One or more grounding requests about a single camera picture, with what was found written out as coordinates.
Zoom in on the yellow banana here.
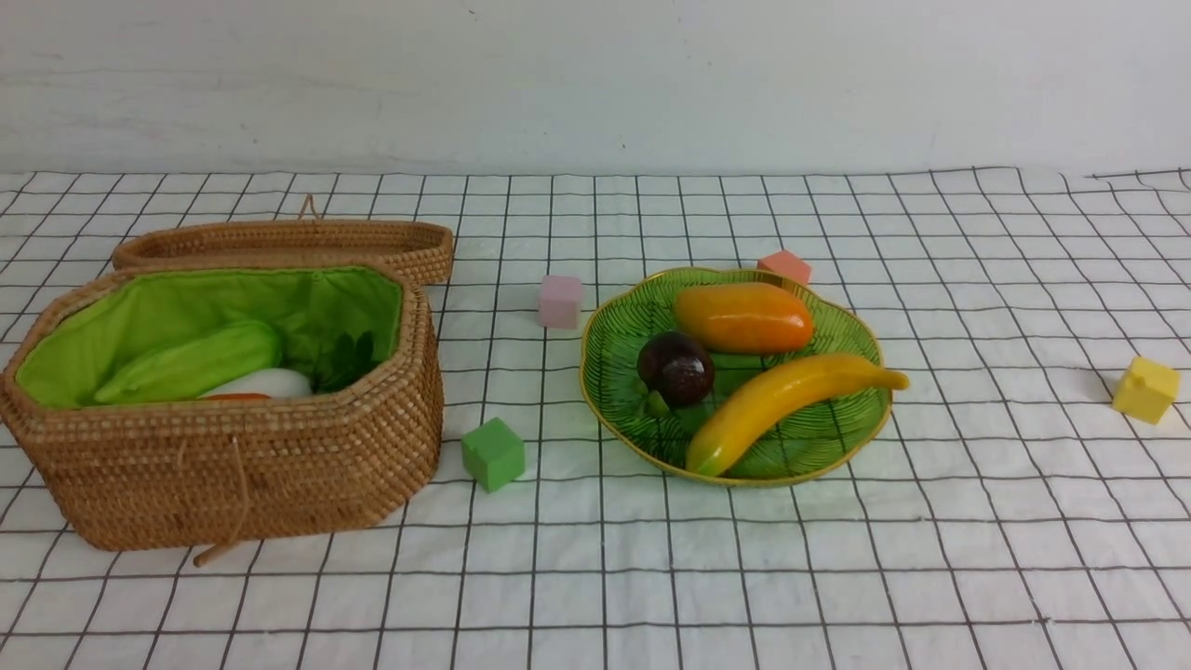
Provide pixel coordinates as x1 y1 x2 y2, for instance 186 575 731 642
685 353 910 476

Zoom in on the green foam cube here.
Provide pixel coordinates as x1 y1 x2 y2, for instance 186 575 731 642
461 417 526 493

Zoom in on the white radish with leaves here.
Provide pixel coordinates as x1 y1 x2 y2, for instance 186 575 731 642
201 331 376 397

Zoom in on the orange foam cube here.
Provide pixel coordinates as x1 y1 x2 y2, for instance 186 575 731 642
756 249 812 286

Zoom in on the woven rattan basket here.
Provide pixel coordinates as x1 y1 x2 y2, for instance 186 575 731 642
4 259 444 564

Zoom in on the white checkered tablecloth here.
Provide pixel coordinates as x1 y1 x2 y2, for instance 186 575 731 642
1 168 1190 669

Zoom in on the dark purple mangosteen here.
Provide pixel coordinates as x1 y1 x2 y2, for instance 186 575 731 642
636 330 717 417

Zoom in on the pink foam cube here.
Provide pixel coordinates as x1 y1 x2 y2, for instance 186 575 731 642
540 275 584 330

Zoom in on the woven rattan basket lid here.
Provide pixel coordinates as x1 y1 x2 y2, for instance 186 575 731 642
111 195 455 284

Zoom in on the orange mango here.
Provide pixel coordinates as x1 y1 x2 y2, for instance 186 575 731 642
674 283 815 355

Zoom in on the yellow foam cube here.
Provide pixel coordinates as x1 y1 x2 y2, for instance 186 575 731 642
1111 356 1180 425

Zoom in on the green glass leaf plate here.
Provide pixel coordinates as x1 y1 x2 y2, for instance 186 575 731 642
580 267 896 488

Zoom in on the orange carrot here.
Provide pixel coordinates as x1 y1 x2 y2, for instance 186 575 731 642
200 392 272 400

